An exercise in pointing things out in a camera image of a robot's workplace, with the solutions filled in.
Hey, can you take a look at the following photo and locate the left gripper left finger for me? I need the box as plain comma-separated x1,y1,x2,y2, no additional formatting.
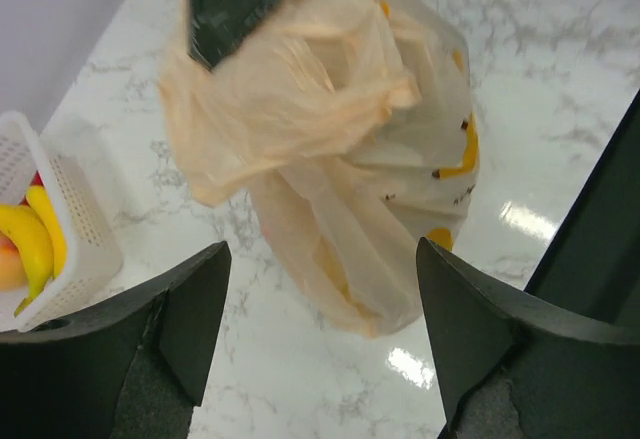
1,242,232,438

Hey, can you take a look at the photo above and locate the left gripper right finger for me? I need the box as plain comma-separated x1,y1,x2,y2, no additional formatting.
416,239,639,438

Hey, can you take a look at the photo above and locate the peach banana-print plastic bag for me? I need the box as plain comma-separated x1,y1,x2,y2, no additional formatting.
158,0,479,337

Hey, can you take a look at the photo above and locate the fake orange fruit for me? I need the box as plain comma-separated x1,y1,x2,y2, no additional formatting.
0,235,27,292

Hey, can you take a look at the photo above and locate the fake yellow banana bunch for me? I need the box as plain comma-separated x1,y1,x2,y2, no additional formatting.
1,185,67,317

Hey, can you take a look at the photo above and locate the white plastic fruit basket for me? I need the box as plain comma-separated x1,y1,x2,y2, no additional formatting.
1,111,123,332

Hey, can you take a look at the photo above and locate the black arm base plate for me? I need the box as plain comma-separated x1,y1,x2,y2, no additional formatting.
525,97,640,331

